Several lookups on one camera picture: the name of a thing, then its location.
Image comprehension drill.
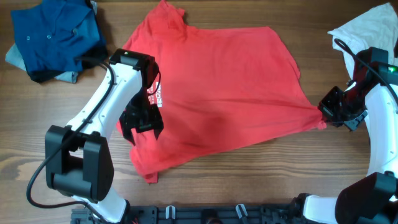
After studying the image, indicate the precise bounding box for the red t-shirt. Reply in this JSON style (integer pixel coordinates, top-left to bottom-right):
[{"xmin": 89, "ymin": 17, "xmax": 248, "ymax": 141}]
[{"xmin": 124, "ymin": 1, "xmax": 326, "ymax": 184}]

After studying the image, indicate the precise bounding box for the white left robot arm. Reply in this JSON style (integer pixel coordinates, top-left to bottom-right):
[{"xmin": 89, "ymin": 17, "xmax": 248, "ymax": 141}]
[{"xmin": 45, "ymin": 62, "xmax": 164, "ymax": 223}]

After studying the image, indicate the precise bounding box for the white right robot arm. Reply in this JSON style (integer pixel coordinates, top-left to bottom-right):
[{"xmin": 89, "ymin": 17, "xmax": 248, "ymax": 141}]
[{"xmin": 289, "ymin": 47, "xmax": 397, "ymax": 223}]

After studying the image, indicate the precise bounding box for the black folded garment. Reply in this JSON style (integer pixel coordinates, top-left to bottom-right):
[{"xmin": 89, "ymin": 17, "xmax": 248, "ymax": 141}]
[{"xmin": 27, "ymin": 46, "xmax": 108, "ymax": 83}]

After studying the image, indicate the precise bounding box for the white t-shirt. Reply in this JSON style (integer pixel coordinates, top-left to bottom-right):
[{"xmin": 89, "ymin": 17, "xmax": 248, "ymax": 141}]
[{"xmin": 328, "ymin": 3, "xmax": 397, "ymax": 65}]

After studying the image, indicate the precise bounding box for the blue folded shirt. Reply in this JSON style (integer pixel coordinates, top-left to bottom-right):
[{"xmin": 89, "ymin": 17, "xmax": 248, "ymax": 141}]
[{"xmin": 11, "ymin": 0, "xmax": 104, "ymax": 72}]

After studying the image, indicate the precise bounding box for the grey folded garment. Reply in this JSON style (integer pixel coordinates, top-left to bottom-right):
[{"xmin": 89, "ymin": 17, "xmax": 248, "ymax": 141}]
[{"xmin": 5, "ymin": 44, "xmax": 78, "ymax": 83}]

